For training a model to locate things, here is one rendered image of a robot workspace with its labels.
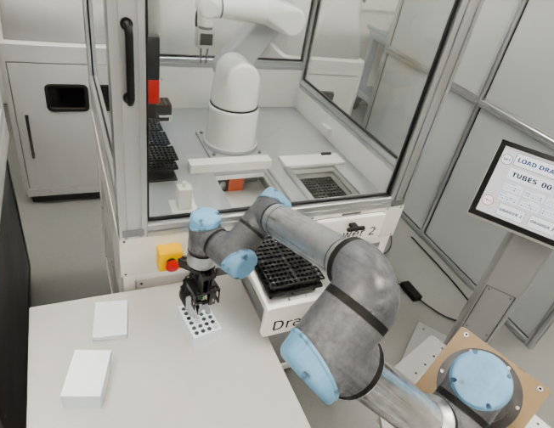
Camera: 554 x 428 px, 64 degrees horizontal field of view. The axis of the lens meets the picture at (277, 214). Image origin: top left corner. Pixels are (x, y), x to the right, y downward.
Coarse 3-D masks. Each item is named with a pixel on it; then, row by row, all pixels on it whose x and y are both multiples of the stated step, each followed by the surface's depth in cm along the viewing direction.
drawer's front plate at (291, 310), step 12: (300, 300) 120; (312, 300) 121; (264, 312) 117; (276, 312) 117; (288, 312) 119; (300, 312) 122; (264, 324) 119; (276, 324) 121; (288, 324) 123; (264, 336) 122
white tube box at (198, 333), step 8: (184, 312) 127; (184, 320) 125; (192, 320) 125; (200, 320) 126; (208, 320) 126; (216, 320) 126; (184, 328) 126; (192, 328) 124; (200, 328) 123; (208, 328) 125; (192, 336) 121; (200, 336) 121; (208, 336) 123; (216, 336) 125; (192, 344) 123; (200, 344) 123
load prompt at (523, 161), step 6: (516, 156) 166; (522, 156) 165; (528, 156) 164; (516, 162) 165; (522, 162) 165; (528, 162) 164; (534, 162) 163; (540, 162) 163; (546, 162) 162; (528, 168) 164; (534, 168) 163; (540, 168) 162; (546, 168) 162; (552, 168) 161; (540, 174) 162; (546, 174) 162; (552, 174) 161
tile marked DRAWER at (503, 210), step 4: (500, 204) 164; (504, 204) 164; (500, 208) 164; (504, 208) 163; (508, 208) 163; (512, 208) 163; (516, 208) 162; (496, 212) 164; (500, 212) 163; (504, 212) 163; (508, 212) 163; (512, 212) 162; (516, 212) 162; (520, 212) 162; (524, 212) 161; (504, 216) 163; (508, 216) 163; (512, 216) 162; (516, 216) 162; (520, 216) 161; (524, 216) 161; (512, 220) 162; (516, 220) 162; (520, 220) 161
